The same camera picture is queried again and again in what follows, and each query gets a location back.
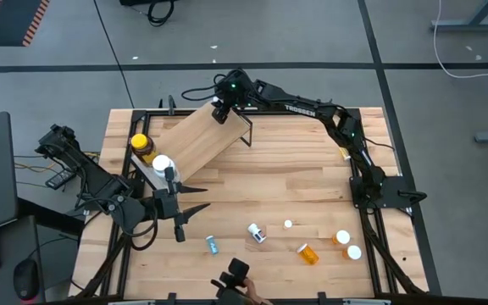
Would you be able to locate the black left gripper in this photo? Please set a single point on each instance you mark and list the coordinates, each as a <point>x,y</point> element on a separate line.
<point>165,207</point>

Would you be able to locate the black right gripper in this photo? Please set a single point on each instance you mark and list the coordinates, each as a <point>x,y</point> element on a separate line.
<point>233,95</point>

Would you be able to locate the small teal vial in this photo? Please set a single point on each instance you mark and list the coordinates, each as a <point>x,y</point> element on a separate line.
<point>212,245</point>

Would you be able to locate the large white ribbed bottle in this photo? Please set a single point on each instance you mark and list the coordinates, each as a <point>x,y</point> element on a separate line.
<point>161,163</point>

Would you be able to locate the small white labelled medicine bottle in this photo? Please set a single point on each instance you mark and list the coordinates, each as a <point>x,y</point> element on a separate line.
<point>256,233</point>

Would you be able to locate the brown bottle yellow lid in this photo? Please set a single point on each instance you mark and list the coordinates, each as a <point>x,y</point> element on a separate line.
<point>141,144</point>

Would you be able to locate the small yellow vial white cap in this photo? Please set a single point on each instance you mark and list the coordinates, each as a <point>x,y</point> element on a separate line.
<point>287,223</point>

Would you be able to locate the orange pill bottle white cap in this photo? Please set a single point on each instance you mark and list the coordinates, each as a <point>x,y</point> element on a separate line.
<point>342,237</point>
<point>354,252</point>
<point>308,255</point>

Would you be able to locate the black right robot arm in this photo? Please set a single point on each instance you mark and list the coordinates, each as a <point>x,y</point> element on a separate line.
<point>312,111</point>

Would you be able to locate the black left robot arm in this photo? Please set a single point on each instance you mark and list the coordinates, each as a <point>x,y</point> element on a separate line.
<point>95,182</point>

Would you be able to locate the person's hand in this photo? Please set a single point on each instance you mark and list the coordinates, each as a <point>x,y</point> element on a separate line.
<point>254,294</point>

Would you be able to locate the slim yellowish vial white cap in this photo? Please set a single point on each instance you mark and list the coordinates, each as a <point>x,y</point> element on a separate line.
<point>345,153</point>

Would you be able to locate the black remote control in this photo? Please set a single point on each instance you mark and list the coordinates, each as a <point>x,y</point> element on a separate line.
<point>59,179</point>

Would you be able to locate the black computer mouse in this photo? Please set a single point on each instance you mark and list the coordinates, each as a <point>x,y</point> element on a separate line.
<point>26,279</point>

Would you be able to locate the black mat orange striped edge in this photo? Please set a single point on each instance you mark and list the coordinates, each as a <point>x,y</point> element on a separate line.
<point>11,21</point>

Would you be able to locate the grey metal table base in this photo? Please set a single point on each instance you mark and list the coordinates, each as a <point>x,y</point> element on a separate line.
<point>473,26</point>

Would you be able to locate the wooden shelf black metal frame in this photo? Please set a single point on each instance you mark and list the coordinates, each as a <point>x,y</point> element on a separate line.
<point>197,140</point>

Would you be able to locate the black handheld camera rig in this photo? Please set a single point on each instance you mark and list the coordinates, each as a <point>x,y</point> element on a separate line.
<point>235,273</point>

